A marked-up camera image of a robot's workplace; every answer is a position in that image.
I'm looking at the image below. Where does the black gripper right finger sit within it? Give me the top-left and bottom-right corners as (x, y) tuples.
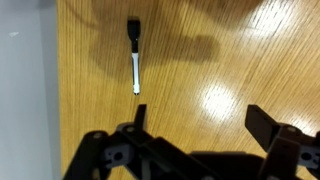
(244, 104), (320, 180)

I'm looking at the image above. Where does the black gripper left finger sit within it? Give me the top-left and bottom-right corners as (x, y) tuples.
(62, 103), (214, 180)

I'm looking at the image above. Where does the black and white pen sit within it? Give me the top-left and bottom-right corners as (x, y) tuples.
(126, 19), (142, 97)

